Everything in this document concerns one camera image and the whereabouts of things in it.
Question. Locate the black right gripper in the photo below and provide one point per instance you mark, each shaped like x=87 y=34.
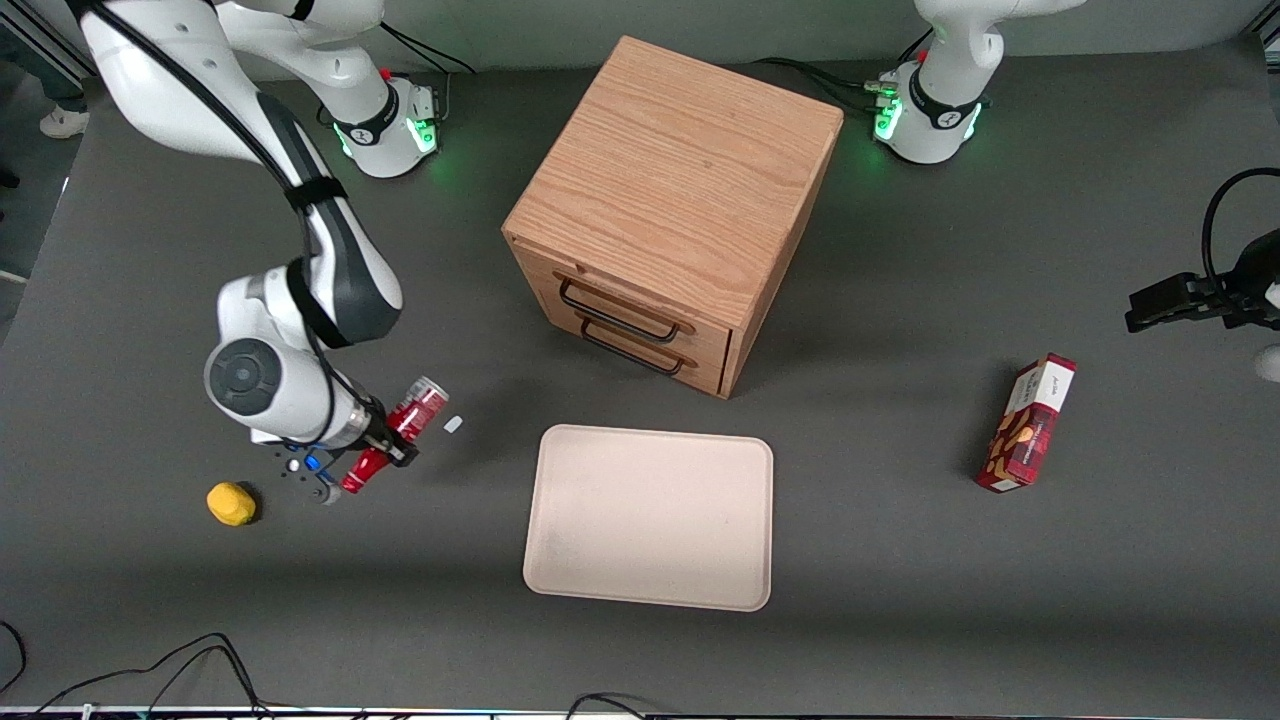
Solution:
x=377 y=425

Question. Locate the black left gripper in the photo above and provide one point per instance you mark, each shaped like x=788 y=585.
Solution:
x=1233 y=294

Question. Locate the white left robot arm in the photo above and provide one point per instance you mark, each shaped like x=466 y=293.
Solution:
x=935 y=110

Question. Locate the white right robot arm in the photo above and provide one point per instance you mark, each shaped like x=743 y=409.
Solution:
x=300 y=330

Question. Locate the beige plastic tray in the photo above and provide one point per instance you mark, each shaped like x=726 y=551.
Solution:
x=650 y=520

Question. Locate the yellow lemon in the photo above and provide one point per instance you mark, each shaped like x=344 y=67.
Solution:
x=231 y=504

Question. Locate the red cookie box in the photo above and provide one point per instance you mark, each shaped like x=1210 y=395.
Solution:
x=1030 y=425

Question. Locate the wooden drawer cabinet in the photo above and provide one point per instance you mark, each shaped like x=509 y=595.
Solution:
x=680 y=170

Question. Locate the white shoe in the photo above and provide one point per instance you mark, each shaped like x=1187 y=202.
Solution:
x=62 y=122

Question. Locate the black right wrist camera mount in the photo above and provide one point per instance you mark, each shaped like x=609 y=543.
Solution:
x=310 y=468

